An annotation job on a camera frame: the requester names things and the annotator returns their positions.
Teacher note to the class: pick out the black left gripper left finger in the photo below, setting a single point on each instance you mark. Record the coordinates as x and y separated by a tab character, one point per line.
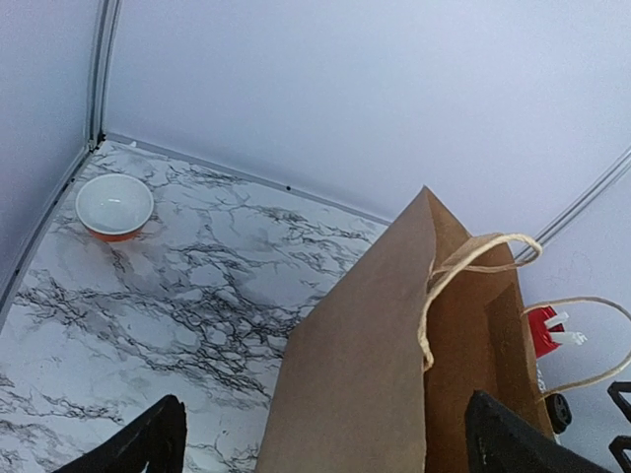
154	442

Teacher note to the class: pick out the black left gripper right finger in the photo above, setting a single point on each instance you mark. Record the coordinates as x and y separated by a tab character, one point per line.
498	440

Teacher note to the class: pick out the brown paper bag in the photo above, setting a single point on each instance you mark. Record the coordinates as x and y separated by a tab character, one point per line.
351	395

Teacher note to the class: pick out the red ribbed plastic cup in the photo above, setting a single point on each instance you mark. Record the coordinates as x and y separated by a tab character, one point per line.
542	342

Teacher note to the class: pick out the white sticks in red cup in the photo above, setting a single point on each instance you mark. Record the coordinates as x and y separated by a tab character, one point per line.
559	335

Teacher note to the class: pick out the orange white ceramic bowl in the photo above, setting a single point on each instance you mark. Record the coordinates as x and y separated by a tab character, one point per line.
114	207

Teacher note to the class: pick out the paper bag twine handle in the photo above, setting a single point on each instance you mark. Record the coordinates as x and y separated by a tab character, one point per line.
599	358
456	268

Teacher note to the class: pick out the right aluminium frame post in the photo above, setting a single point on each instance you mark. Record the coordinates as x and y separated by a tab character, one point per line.
551	203

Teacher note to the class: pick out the aluminium frame post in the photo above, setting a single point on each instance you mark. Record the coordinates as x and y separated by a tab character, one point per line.
106	25
551	203

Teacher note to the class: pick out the left aluminium frame post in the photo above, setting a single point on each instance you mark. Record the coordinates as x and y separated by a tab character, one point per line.
106	25

